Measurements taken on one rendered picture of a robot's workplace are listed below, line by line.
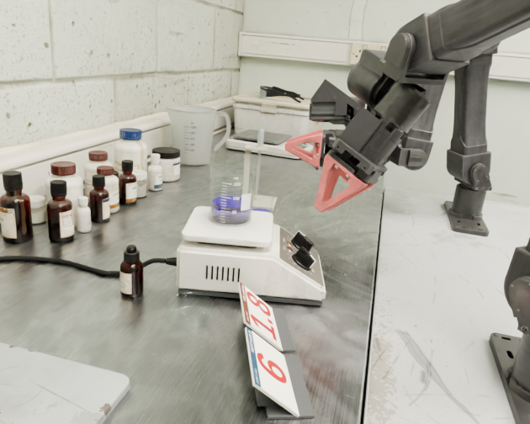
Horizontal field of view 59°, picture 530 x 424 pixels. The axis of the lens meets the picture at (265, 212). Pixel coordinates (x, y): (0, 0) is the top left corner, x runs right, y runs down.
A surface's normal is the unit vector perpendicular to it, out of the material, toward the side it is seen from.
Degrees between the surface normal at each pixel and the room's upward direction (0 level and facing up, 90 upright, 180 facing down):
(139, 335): 0
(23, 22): 90
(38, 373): 0
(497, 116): 90
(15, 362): 0
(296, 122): 93
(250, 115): 93
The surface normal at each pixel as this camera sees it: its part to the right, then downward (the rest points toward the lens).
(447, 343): 0.08, -0.94
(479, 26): -0.86, 0.13
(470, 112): 0.10, 0.34
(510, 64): -0.25, 0.30
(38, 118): 0.96, 0.16
